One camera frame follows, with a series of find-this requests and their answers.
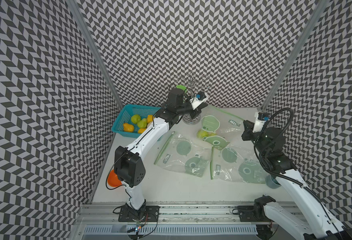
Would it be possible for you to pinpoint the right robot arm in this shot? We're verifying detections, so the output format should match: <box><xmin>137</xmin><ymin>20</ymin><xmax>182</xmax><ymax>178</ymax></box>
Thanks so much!
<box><xmin>242</xmin><ymin>121</ymin><xmax>352</xmax><ymax>240</ymax></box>

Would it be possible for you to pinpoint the teal plastic basket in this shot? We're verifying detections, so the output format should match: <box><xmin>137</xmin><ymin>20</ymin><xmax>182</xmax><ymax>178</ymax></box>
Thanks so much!
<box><xmin>111</xmin><ymin>105</ymin><xmax>160</xmax><ymax>139</ymax></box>

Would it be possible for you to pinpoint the aluminium front rail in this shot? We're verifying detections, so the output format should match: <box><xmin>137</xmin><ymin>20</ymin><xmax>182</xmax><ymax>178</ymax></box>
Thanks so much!
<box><xmin>75</xmin><ymin>202</ymin><xmax>325</xmax><ymax>224</ymax></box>

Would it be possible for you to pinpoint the yellow pear bag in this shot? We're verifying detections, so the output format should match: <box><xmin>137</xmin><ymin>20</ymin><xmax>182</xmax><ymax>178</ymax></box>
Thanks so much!
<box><xmin>123</xmin><ymin>123</ymin><xmax>135</xmax><ymax>133</ymax></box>
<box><xmin>138</xmin><ymin>128</ymin><xmax>147</xmax><ymax>134</ymax></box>
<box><xmin>147</xmin><ymin>115</ymin><xmax>153</xmax><ymax>124</ymax></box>

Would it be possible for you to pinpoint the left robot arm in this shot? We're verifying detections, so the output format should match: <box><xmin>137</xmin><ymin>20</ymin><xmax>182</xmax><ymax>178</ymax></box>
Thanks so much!
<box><xmin>113</xmin><ymin>88</ymin><xmax>209</xmax><ymax>213</ymax></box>

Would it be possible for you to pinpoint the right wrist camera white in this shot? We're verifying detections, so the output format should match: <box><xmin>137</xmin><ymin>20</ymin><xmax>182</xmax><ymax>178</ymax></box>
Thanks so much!
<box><xmin>253</xmin><ymin>112</ymin><xmax>270</xmax><ymax>133</ymax></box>

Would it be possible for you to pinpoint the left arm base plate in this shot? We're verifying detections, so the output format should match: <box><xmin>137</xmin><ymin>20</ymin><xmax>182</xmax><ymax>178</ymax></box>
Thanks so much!
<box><xmin>118</xmin><ymin>204</ymin><xmax>160</xmax><ymax>223</ymax></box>

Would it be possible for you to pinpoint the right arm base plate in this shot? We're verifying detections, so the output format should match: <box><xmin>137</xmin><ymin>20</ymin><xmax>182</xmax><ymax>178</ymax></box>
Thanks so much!
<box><xmin>234</xmin><ymin>205</ymin><xmax>271</xmax><ymax>223</ymax></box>

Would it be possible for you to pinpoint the zip-top bag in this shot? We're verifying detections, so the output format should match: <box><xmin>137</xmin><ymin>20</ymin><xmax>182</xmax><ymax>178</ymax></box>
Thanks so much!
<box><xmin>154</xmin><ymin>132</ymin><xmax>212</xmax><ymax>178</ymax></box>
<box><xmin>210</xmin><ymin>145</ymin><xmax>267</xmax><ymax>184</ymax></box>
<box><xmin>200</xmin><ymin>106</ymin><xmax>245</xmax><ymax>151</ymax></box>

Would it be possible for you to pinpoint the orange bowl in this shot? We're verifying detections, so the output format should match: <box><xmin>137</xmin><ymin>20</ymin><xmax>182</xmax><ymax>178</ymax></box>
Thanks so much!
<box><xmin>107</xmin><ymin>170</ymin><xmax>122</xmax><ymax>189</ymax></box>

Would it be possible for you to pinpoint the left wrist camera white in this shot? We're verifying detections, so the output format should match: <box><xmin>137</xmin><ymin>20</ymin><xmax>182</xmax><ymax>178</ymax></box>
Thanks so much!
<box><xmin>190</xmin><ymin>91</ymin><xmax>209</xmax><ymax>110</ymax></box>

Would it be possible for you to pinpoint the green plastic wine glass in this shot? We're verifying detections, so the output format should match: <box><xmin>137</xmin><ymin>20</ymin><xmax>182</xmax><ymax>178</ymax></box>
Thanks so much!
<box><xmin>176</xmin><ymin>85</ymin><xmax>187</xmax><ymax>92</ymax></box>

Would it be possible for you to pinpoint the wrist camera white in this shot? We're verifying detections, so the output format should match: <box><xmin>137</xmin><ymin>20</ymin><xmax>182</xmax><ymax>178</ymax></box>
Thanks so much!
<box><xmin>190</xmin><ymin>91</ymin><xmax>209</xmax><ymax>110</ymax></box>
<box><xmin>253</xmin><ymin>112</ymin><xmax>270</xmax><ymax>133</ymax></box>

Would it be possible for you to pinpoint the chrome glass holder stand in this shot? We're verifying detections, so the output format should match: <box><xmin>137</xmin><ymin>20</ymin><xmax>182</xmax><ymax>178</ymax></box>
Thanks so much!
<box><xmin>178</xmin><ymin>72</ymin><xmax>211</xmax><ymax>125</ymax></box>

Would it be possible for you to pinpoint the grey-blue cup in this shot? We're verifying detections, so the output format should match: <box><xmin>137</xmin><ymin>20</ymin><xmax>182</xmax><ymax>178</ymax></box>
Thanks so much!
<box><xmin>265</xmin><ymin>175</ymin><xmax>281</xmax><ymax>189</ymax></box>

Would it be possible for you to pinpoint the green pear bag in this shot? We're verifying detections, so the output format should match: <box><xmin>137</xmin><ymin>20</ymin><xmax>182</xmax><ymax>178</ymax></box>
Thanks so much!
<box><xmin>197</xmin><ymin>130</ymin><xmax>209</xmax><ymax>139</ymax></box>
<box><xmin>131</xmin><ymin>115</ymin><xmax>142</xmax><ymax>125</ymax></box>
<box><xmin>137</xmin><ymin>118</ymin><xmax>148</xmax><ymax>129</ymax></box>

